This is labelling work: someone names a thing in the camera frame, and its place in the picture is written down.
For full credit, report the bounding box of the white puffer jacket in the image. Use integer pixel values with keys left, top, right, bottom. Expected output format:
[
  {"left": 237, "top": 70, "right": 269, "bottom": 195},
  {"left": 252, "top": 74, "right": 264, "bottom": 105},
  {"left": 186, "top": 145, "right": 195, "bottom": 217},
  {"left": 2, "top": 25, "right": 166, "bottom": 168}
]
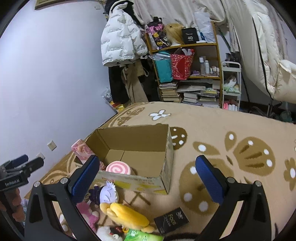
[{"left": 101, "top": 1, "right": 148, "bottom": 67}]

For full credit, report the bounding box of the teal bag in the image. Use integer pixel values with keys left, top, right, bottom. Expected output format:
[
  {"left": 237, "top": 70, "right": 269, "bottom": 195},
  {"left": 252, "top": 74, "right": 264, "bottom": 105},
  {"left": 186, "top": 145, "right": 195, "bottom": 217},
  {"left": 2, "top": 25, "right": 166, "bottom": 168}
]
[{"left": 152, "top": 51, "right": 173, "bottom": 83}]

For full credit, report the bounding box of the stack of books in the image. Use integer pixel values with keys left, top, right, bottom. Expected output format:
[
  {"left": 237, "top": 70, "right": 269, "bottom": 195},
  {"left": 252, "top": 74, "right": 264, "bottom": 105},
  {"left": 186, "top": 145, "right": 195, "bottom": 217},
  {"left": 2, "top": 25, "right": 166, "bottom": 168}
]
[{"left": 159, "top": 81, "right": 182, "bottom": 102}]

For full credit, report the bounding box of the black box with 40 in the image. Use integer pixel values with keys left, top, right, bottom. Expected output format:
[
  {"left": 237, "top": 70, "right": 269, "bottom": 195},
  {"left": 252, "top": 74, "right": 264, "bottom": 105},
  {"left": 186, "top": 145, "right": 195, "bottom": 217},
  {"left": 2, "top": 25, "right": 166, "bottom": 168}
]
[{"left": 182, "top": 28, "right": 199, "bottom": 44}]

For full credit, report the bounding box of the person's left hand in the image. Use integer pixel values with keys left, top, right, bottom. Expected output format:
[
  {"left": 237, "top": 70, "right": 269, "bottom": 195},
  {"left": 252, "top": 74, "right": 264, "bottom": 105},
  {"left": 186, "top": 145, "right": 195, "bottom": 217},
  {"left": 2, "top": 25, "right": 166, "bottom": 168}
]
[{"left": 11, "top": 188, "right": 25, "bottom": 222}]

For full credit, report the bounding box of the open cardboard box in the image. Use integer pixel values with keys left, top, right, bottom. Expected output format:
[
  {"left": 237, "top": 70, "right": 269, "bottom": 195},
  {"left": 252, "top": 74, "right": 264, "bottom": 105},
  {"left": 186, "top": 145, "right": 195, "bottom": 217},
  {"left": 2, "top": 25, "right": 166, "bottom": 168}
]
[{"left": 86, "top": 124, "right": 174, "bottom": 195}]

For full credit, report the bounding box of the blonde wig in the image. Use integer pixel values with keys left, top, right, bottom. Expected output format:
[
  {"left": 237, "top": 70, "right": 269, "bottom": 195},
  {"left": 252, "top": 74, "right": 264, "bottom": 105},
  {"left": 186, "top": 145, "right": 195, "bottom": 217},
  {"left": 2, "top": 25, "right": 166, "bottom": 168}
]
[{"left": 164, "top": 23, "right": 184, "bottom": 46}]

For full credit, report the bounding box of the black Face tissue pack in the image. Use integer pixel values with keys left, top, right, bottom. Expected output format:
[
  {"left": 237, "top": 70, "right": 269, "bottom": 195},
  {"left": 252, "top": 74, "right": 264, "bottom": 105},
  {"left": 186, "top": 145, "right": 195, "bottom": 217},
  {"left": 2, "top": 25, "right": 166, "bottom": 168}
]
[{"left": 154, "top": 207, "right": 189, "bottom": 235}]

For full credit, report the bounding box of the white utility cart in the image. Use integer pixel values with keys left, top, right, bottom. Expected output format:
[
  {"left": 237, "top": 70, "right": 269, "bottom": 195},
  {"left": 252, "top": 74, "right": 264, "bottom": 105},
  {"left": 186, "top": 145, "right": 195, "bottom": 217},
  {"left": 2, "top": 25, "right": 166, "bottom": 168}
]
[{"left": 221, "top": 61, "right": 242, "bottom": 111}]

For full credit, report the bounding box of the yellow duck plush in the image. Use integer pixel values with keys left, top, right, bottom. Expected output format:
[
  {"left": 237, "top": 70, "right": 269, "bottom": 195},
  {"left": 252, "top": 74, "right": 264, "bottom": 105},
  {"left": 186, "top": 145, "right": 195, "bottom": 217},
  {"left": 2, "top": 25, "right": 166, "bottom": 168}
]
[{"left": 99, "top": 202, "right": 155, "bottom": 233}]

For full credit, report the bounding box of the beige hanging coat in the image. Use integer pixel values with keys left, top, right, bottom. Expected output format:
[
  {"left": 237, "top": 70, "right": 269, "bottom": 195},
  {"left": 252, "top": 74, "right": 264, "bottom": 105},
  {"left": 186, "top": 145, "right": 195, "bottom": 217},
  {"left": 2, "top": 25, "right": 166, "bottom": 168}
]
[{"left": 121, "top": 60, "right": 148, "bottom": 103}]

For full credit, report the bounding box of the wooden bookshelf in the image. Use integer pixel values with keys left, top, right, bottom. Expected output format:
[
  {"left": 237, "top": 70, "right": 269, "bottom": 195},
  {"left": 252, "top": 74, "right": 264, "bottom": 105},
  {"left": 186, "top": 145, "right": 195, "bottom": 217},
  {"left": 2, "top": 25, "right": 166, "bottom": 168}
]
[{"left": 145, "top": 18, "right": 222, "bottom": 108}]

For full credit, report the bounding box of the green tissue pack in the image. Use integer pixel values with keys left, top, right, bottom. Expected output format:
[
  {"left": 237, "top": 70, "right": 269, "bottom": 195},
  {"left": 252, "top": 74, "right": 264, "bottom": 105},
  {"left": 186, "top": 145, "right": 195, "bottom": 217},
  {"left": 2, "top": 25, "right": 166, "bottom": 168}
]
[{"left": 124, "top": 230, "right": 164, "bottom": 241}]

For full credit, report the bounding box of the pink floral tissue pack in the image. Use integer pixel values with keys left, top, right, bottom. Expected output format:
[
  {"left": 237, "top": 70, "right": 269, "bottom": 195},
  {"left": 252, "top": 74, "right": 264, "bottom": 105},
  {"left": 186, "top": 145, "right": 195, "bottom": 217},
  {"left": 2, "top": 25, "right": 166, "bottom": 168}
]
[{"left": 71, "top": 139, "right": 108, "bottom": 171}]

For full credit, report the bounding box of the white penguin plush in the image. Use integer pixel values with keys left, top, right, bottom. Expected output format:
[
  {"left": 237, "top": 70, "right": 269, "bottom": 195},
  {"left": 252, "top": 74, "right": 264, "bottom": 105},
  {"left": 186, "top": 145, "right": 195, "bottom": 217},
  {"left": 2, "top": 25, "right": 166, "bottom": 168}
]
[{"left": 96, "top": 226, "right": 124, "bottom": 241}]

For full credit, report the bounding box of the pink plush toy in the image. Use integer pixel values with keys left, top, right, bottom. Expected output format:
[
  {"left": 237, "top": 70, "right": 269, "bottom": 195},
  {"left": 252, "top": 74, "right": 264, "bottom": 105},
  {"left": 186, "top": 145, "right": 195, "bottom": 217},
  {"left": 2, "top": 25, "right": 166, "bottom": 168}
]
[{"left": 76, "top": 202, "right": 100, "bottom": 232}]

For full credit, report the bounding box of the red gift bag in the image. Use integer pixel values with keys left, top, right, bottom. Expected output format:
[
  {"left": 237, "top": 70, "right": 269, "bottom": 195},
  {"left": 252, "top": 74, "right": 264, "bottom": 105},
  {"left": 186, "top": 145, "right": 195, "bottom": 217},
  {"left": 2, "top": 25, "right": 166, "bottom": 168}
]
[{"left": 171, "top": 48, "right": 195, "bottom": 80}]

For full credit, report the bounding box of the white wall socket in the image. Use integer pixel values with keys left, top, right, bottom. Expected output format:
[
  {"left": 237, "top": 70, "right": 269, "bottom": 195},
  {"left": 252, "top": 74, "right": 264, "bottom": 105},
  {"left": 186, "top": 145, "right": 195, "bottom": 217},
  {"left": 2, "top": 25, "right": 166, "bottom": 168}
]
[
  {"left": 47, "top": 141, "right": 57, "bottom": 151},
  {"left": 36, "top": 153, "right": 45, "bottom": 160}
]

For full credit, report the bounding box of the beige brown patterned rug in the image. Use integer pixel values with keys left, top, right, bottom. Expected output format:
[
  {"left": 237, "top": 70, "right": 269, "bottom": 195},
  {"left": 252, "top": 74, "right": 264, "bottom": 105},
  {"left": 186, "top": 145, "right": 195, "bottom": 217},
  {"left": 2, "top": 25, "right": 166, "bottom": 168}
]
[{"left": 25, "top": 102, "right": 295, "bottom": 240}]

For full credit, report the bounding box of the pink swirl round plush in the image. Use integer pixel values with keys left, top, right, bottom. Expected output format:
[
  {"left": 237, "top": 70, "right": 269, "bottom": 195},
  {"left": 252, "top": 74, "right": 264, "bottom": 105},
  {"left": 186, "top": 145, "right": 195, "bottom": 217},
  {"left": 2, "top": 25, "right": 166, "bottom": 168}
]
[{"left": 106, "top": 161, "right": 132, "bottom": 175}]

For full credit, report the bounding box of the white-haired chibi plush doll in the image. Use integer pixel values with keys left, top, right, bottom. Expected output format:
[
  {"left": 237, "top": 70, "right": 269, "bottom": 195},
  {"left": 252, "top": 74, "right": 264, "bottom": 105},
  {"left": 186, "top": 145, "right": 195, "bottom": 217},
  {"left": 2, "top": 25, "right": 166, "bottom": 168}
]
[{"left": 88, "top": 181, "right": 119, "bottom": 206}]

